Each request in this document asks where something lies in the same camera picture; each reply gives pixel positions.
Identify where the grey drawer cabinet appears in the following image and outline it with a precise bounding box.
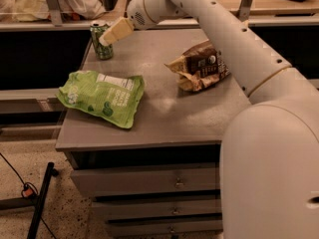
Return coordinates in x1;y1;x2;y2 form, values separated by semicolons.
56;29;249;239

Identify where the brown chip bag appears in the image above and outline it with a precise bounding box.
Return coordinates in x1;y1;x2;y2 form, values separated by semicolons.
165;40;230;92

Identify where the green snack bag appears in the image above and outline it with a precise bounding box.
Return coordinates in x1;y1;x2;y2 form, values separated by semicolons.
57;71;145;128

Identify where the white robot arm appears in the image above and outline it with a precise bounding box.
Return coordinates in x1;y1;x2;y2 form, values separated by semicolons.
100;0;319;239

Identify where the white cloth on shelf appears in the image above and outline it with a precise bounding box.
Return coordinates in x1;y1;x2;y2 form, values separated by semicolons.
0;0;106;22

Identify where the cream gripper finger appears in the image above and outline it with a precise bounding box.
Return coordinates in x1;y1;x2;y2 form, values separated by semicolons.
99;17;134;46

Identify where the grey metal shelf rail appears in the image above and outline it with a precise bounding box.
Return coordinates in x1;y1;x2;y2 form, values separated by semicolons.
0;0;319;31

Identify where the green soda can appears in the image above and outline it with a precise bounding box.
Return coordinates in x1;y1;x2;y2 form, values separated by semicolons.
90;20;114;60

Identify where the black floor cable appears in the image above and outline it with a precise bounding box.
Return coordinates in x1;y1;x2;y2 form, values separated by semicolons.
0;152;58;239

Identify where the black stand leg left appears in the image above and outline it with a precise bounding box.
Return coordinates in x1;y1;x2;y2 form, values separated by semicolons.
0;162;59;239

